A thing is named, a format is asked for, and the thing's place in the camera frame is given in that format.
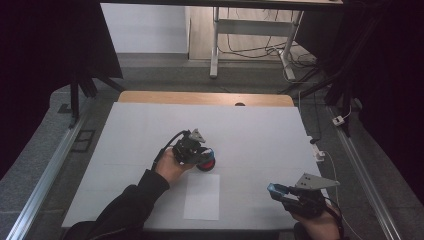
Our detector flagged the black stand legs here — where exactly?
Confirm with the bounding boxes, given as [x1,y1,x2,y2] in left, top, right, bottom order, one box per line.
[67,75,126,130]

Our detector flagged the thin white cable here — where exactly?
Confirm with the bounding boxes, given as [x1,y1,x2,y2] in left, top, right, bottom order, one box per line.
[319,150,365,240]

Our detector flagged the black curtain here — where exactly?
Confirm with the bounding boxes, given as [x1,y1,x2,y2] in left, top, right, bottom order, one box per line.
[0,0,124,181]
[294,0,424,208]

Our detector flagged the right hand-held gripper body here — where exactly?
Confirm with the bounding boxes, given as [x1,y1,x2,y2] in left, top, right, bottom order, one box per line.
[283,172,342,220]

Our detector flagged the blue stamp cap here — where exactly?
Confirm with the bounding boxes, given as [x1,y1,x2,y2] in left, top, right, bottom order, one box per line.
[266,182,289,202]

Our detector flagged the white desk frame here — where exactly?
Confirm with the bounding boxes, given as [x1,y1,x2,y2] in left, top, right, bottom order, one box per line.
[209,6,305,82]

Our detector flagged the round red ink pad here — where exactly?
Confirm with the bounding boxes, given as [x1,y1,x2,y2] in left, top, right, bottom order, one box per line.
[195,156,217,173]

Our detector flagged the white paper sheet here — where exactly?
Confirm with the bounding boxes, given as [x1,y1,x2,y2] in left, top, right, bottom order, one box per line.
[182,172,221,221]

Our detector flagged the aluminium floor rail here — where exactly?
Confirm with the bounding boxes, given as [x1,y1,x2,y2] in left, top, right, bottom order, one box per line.
[327,105,403,240]
[5,111,91,240]

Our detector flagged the person's left hand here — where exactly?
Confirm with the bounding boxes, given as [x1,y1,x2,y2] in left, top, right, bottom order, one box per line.
[154,147,196,188]

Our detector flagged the white table cover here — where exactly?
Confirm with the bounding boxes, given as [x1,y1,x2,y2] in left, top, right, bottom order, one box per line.
[61,101,329,232]

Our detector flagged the black floor cables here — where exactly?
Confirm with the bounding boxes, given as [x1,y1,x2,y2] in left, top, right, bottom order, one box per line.
[216,7,321,96]

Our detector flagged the person's right hand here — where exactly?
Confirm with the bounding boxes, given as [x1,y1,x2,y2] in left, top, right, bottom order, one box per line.
[290,203,343,240]

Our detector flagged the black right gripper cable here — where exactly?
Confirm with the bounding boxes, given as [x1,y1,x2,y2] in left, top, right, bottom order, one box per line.
[323,196,346,240]

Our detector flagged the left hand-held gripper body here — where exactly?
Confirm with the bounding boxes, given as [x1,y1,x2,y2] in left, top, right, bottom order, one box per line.
[171,128,210,166]

